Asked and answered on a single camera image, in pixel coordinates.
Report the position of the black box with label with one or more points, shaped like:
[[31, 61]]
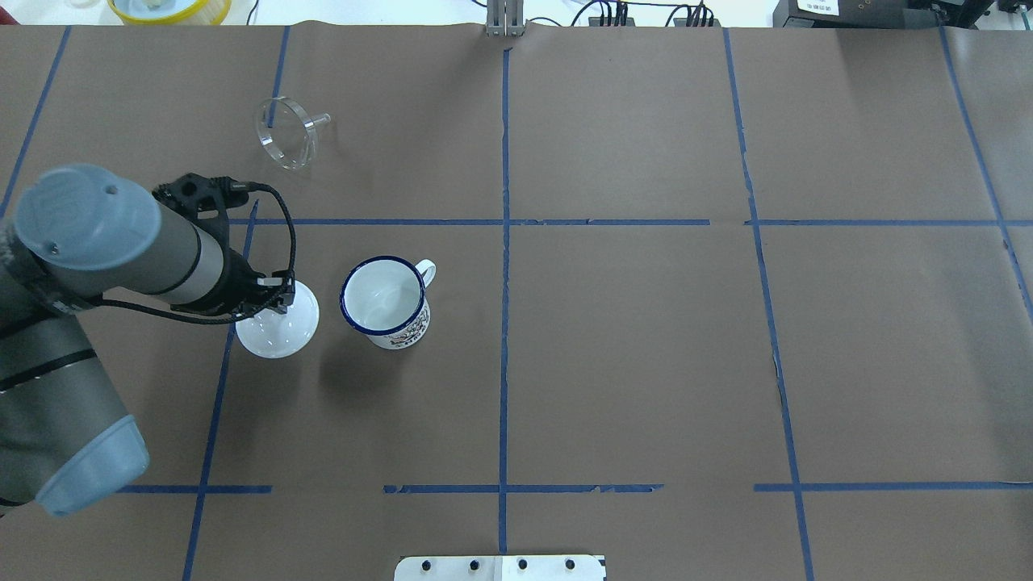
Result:
[[852, 14]]

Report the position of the aluminium frame post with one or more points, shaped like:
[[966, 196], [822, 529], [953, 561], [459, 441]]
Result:
[[505, 18]]

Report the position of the yellow white round container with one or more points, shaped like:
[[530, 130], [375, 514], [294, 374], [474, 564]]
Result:
[[171, 13]]

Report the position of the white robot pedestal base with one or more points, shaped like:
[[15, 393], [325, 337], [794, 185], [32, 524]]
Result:
[[503, 567]]

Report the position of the white enamel mug blue rim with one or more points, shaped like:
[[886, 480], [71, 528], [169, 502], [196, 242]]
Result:
[[385, 299]]

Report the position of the clear plastic funnel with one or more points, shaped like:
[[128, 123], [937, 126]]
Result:
[[289, 133]]

